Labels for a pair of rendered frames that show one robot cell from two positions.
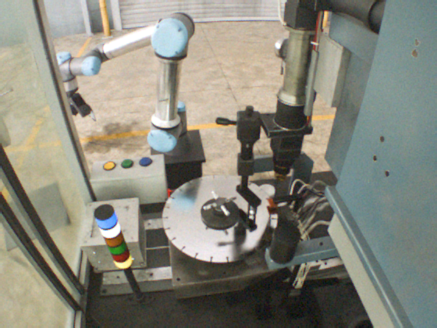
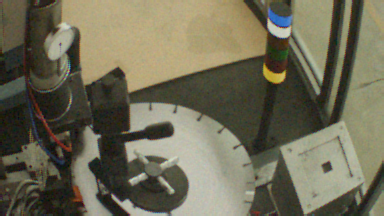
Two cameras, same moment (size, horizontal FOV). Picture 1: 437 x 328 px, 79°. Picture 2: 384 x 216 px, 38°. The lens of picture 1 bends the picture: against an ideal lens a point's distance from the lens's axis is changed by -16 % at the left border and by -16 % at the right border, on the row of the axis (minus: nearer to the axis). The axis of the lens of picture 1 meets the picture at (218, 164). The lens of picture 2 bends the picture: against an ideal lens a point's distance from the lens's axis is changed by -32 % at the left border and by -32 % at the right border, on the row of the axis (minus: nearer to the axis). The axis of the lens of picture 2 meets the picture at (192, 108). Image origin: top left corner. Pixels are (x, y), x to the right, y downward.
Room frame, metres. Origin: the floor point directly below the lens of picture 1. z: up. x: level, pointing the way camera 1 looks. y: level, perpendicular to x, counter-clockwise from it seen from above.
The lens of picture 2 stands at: (1.20, -0.11, 1.98)
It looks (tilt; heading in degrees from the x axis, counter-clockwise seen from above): 53 degrees down; 166
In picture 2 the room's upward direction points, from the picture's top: 5 degrees clockwise
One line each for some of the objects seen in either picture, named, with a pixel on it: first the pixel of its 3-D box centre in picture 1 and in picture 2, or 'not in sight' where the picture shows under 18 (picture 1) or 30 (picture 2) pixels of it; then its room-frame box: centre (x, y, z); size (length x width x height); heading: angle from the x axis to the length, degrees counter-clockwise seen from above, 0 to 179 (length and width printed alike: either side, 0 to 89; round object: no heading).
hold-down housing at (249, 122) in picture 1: (247, 141); (109, 128); (0.63, -0.07, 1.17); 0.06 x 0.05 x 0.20; 91
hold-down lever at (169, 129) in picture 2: (232, 125); (137, 123); (0.65, -0.03, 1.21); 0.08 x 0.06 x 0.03; 100
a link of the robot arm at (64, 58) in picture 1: (65, 66); not in sight; (1.11, 0.62, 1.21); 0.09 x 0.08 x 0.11; 82
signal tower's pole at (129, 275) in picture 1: (133, 282); (267, 111); (0.41, 0.24, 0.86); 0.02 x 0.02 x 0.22
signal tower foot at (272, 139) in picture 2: (140, 297); (261, 141); (0.41, 0.24, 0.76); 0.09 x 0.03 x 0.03; 100
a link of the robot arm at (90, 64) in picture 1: (87, 64); not in sight; (1.11, 0.52, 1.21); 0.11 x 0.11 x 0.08; 82
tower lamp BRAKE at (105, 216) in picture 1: (105, 216); (280, 13); (0.41, 0.24, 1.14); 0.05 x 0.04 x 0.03; 10
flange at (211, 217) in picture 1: (219, 210); (153, 181); (0.59, 0.00, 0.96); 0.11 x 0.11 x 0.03
